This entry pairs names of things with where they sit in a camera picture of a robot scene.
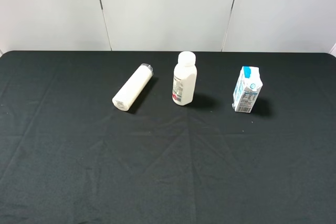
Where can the black tablecloth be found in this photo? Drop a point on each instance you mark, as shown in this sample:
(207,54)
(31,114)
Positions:
(68,155)

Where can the white tube bottle lying down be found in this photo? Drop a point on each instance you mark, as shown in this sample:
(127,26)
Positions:
(129,92)

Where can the blue white milk carton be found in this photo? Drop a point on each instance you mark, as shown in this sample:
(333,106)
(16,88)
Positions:
(247,89)

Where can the white plastic bottle upright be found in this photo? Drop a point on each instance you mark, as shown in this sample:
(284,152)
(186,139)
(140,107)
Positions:
(184,79)

